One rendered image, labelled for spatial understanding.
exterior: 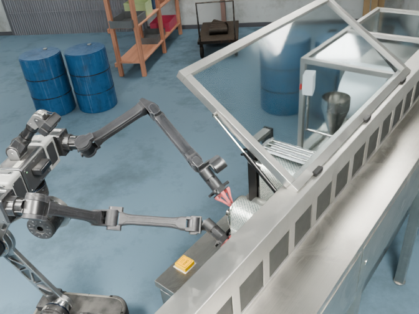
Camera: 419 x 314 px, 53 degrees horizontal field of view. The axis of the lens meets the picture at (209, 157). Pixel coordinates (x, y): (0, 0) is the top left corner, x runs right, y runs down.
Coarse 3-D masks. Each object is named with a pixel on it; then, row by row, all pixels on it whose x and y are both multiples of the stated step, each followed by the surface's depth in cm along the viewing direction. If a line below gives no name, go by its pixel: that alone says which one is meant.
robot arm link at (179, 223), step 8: (112, 208) 195; (120, 208) 196; (120, 216) 194; (128, 216) 194; (136, 216) 194; (144, 216) 195; (152, 216) 195; (184, 216) 196; (120, 224) 193; (128, 224) 195; (136, 224) 194; (144, 224) 194; (152, 224) 194; (160, 224) 194; (168, 224) 194; (176, 224) 194; (184, 224) 195; (192, 224) 195
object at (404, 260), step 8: (416, 200) 256; (416, 208) 259; (416, 216) 262; (408, 224) 268; (416, 224) 264; (408, 232) 271; (416, 232) 269; (408, 240) 274; (408, 248) 277; (400, 256) 284; (408, 256) 280; (400, 264) 287; (408, 264) 288; (400, 272) 291; (400, 280) 294; (360, 288) 177; (360, 296) 182; (352, 304) 180; (352, 312) 183
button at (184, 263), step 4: (184, 256) 212; (180, 260) 210; (184, 260) 209; (188, 260) 209; (192, 260) 209; (176, 264) 208; (180, 264) 208; (184, 264) 207; (188, 264) 207; (192, 264) 209; (180, 268) 207; (184, 268) 205; (188, 268) 207
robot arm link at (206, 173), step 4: (208, 164) 192; (204, 168) 190; (208, 168) 190; (212, 168) 191; (200, 172) 191; (204, 172) 189; (208, 172) 189; (212, 172) 190; (204, 176) 189; (208, 176) 189; (212, 176) 190; (204, 180) 190; (208, 180) 190
